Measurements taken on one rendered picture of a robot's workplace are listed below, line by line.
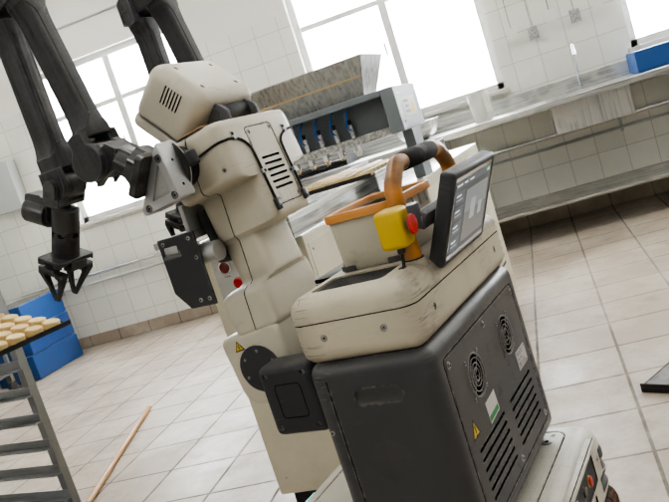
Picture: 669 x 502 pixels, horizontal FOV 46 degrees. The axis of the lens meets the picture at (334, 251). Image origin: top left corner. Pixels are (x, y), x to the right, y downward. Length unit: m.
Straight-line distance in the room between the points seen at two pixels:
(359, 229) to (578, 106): 4.04
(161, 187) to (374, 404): 0.57
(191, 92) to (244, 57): 4.77
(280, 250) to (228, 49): 4.83
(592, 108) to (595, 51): 0.73
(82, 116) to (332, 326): 0.65
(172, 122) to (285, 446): 1.16
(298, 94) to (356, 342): 1.70
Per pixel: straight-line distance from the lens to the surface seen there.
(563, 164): 6.07
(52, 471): 2.83
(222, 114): 1.65
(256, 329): 1.67
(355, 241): 1.50
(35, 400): 2.75
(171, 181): 1.52
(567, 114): 5.43
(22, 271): 7.56
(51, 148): 1.71
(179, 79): 1.66
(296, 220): 2.22
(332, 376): 1.42
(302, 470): 2.47
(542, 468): 1.77
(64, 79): 1.66
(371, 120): 2.90
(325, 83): 2.91
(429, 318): 1.35
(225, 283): 2.30
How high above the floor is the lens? 1.06
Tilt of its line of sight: 7 degrees down
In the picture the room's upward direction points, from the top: 18 degrees counter-clockwise
